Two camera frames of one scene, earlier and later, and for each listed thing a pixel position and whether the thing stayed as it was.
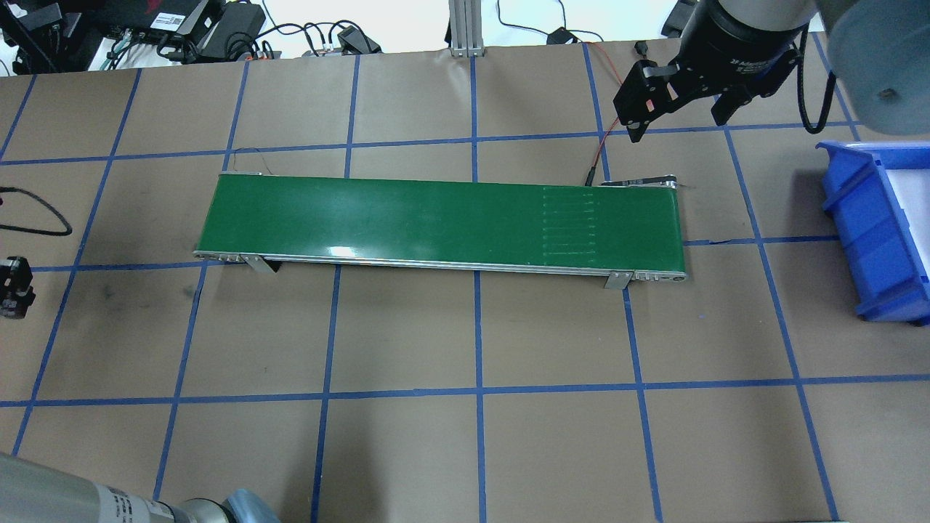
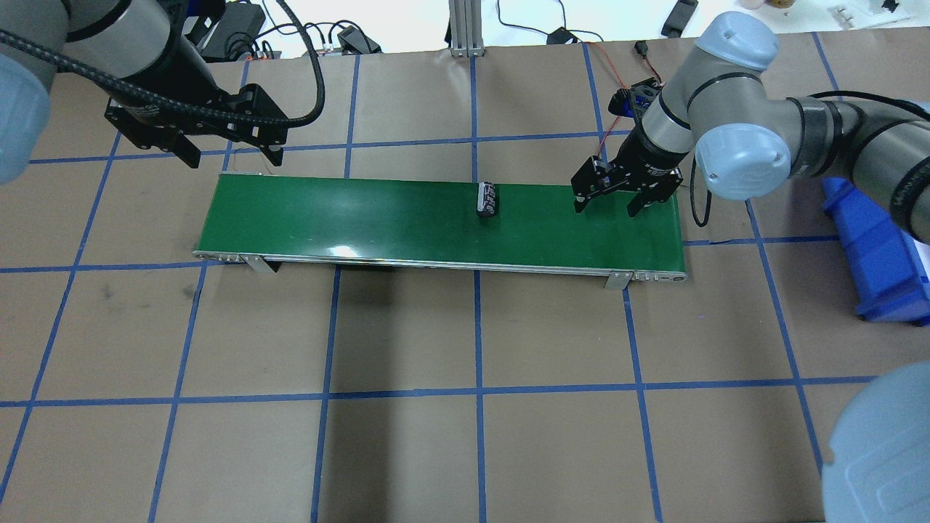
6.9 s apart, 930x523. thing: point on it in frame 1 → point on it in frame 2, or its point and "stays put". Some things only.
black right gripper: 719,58 → 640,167
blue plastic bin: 878,194 stays put
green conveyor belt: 625,230 stays put
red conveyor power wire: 591,171 stays put
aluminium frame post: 466,23 stays put
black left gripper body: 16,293 → 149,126
